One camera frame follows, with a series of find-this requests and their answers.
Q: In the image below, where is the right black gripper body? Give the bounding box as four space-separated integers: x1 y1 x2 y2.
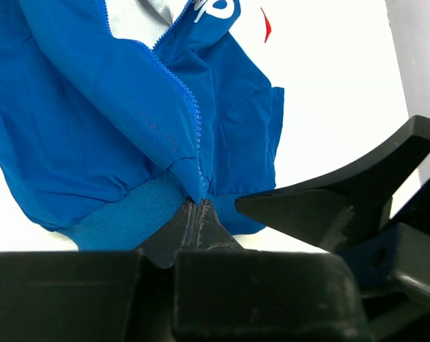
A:
339 178 430 341

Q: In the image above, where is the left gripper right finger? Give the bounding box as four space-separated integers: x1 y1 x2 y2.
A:
173 200 373 341

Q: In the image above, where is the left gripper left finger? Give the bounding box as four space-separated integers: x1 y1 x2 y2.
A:
0 200 196 341

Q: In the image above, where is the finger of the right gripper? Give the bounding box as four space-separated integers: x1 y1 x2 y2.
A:
235 115 430 252

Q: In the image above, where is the blue white red jacket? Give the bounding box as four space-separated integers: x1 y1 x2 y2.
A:
0 1 284 252

